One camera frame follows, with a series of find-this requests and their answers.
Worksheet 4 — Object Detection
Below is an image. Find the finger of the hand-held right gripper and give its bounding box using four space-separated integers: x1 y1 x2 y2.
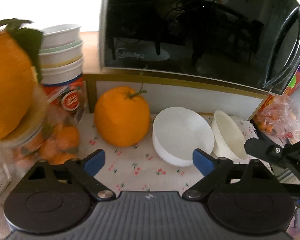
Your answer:
244 137 294 167

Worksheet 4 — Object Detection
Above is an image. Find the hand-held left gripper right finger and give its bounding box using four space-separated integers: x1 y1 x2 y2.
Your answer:
183 148 273 201

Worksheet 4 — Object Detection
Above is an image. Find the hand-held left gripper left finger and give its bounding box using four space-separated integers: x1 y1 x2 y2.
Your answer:
27 149 116 202

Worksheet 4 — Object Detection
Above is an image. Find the cream bowl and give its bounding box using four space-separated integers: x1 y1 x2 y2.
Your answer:
211 109 248 161

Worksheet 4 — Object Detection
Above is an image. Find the white bowl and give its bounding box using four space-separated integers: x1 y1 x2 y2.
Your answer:
152 107 215 167

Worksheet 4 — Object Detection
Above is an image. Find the clear bag of orange snacks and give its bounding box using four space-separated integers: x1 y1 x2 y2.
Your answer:
254 96 300 140

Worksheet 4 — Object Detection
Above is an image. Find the glass jar of small oranges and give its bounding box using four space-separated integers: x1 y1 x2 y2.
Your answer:
0 85 87 195

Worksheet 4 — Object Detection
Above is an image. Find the cherry print tablecloth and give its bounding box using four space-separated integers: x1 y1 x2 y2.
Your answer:
75 112 260 198

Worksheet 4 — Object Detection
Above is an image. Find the large orange with stem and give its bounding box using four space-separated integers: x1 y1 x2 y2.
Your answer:
94 84 150 147

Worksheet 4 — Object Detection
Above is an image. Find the white shelf with gold trim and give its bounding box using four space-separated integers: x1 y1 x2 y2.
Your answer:
83 73 269 122

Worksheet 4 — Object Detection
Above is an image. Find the red label paper cup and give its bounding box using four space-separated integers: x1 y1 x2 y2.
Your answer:
41 57 87 126

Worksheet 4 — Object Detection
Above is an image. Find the white paper cup green rim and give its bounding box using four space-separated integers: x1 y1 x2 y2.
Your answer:
39 39 83 56

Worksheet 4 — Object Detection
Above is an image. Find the large orange with leaves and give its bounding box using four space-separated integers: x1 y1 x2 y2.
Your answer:
0 18 44 140

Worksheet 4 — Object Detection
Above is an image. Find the black microwave oven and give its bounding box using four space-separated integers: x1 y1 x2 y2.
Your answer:
98 0 300 96

